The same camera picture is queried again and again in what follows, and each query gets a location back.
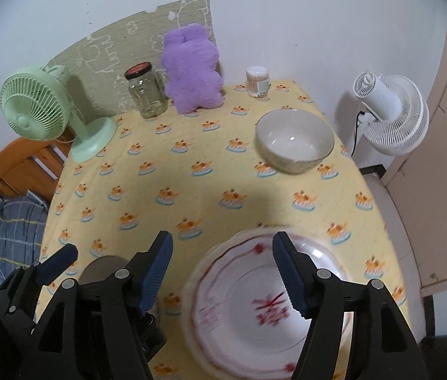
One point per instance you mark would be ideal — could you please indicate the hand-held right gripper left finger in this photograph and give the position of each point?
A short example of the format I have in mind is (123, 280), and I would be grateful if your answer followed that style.
(156, 277)

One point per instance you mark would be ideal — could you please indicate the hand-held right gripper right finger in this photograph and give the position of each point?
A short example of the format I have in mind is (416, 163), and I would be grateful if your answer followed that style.
(289, 277)

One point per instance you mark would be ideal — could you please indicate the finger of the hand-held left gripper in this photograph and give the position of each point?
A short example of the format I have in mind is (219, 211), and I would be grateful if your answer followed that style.
(61, 259)

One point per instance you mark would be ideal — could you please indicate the white plate with yellow flowers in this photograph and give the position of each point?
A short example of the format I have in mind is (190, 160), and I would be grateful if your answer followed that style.
(187, 304)

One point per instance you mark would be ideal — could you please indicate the white plate with red pattern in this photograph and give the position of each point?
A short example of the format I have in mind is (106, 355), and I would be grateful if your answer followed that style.
(239, 304)

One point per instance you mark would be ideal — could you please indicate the beige floral bowl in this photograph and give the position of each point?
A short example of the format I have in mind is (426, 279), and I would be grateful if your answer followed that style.
(294, 140)

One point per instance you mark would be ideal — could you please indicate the blue plaid blanket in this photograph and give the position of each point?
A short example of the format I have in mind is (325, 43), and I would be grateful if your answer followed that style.
(13, 225)

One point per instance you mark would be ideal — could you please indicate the yellow printed tablecloth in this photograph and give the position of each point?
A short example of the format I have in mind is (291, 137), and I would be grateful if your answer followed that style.
(207, 190)

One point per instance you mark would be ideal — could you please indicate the green desk fan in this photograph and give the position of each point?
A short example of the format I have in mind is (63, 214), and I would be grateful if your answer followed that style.
(37, 107)

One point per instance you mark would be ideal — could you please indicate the glass jar with dark lid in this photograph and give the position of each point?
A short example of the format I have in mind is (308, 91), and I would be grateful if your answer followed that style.
(146, 95)

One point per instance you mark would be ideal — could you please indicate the beige door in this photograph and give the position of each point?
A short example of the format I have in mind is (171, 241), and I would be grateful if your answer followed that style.
(437, 166)

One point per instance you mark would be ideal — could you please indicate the white desk fan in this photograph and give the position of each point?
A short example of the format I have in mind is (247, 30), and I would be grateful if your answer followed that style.
(394, 114)

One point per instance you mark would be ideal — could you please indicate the cotton swab container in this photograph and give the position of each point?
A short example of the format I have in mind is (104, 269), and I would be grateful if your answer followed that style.
(258, 83)

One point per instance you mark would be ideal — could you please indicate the purple plush toy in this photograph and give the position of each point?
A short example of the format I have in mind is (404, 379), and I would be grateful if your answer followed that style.
(191, 71)

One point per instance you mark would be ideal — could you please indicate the green patterned wall mat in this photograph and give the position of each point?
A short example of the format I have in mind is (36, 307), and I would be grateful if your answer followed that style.
(104, 51)

